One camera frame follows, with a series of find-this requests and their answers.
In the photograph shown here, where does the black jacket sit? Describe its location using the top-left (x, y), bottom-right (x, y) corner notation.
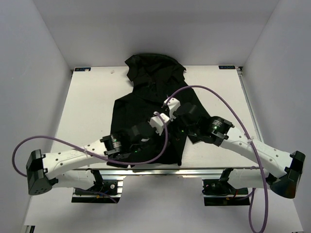
top-left (109, 53), bottom-right (210, 166)

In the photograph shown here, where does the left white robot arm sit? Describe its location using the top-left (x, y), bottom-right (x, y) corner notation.
top-left (26, 120), bottom-right (166, 196)

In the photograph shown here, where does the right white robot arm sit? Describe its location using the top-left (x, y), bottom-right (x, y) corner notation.
top-left (169, 102), bottom-right (306, 199)

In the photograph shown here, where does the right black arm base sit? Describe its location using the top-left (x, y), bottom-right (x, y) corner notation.
top-left (202, 179), bottom-right (250, 206)

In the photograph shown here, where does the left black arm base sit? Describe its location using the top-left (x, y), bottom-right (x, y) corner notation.
top-left (71, 169), bottom-right (125, 204)

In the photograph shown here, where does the right blue table sticker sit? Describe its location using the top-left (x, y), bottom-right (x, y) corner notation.
top-left (218, 65), bottom-right (236, 69)

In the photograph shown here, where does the blue table sticker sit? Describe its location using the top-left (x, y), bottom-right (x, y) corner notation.
top-left (74, 67), bottom-right (91, 72)
top-left (218, 65), bottom-right (236, 69)

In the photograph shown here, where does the left blue table sticker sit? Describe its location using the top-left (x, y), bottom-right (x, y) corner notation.
top-left (74, 67), bottom-right (91, 72)

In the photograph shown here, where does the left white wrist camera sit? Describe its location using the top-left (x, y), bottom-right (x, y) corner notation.
top-left (149, 112), bottom-right (170, 135)

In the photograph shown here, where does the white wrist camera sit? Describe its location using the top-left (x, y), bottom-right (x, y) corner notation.
top-left (149, 112), bottom-right (170, 135)
top-left (163, 97), bottom-right (181, 121)

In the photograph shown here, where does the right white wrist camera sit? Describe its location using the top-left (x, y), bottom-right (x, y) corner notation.
top-left (163, 97), bottom-right (181, 121)

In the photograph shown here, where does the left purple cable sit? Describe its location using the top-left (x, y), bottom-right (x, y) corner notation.
top-left (11, 111), bottom-right (170, 203)

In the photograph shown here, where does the purple cable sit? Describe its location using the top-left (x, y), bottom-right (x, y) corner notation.
top-left (11, 111), bottom-right (170, 203)
top-left (164, 84), bottom-right (269, 233)

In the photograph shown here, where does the aluminium table frame rail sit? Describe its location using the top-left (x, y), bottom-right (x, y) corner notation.
top-left (70, 166), bottom-right (276, 179)

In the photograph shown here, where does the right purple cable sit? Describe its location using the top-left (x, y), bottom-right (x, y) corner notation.
top-left (164, 84), bottom-right (269, 233)

